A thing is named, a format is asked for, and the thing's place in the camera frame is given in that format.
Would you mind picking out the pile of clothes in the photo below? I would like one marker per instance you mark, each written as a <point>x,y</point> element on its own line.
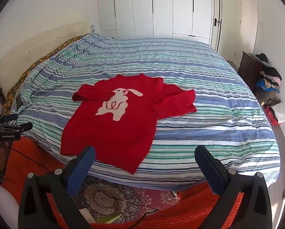
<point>271,78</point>

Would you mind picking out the dark wooden nightstand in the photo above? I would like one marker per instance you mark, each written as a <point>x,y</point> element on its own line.
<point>248,69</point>

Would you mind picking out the white bag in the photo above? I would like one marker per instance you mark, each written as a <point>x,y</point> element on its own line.
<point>281,114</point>

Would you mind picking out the red bag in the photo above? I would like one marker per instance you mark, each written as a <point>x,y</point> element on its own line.
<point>271,115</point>

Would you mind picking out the white wardrobe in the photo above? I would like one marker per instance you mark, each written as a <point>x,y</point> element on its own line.
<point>156,7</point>

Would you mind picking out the patterned floor rug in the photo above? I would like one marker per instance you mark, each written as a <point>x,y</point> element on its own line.
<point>109,195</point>

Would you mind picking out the red sweater with white rabbit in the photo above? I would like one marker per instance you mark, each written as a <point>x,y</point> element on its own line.
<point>123,128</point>

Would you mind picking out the green book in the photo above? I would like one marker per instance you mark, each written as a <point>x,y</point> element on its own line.
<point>109,217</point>

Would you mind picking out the blue green striped duvet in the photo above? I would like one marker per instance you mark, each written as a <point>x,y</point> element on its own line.
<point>204,81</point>

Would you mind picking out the beige bed headboard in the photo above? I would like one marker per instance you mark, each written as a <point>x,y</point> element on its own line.
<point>37,50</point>

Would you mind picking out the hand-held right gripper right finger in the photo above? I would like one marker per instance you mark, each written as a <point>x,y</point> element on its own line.
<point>208,169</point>

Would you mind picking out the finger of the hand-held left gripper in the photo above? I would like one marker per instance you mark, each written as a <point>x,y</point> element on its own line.
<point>9,117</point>
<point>23,126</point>

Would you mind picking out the white paper box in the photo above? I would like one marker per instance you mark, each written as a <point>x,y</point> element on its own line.
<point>86,216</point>

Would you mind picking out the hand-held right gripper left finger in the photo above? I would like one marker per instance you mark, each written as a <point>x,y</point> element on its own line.
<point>81,169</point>

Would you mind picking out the yellow patterned bed sheet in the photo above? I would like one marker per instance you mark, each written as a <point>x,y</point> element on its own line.
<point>25,74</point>

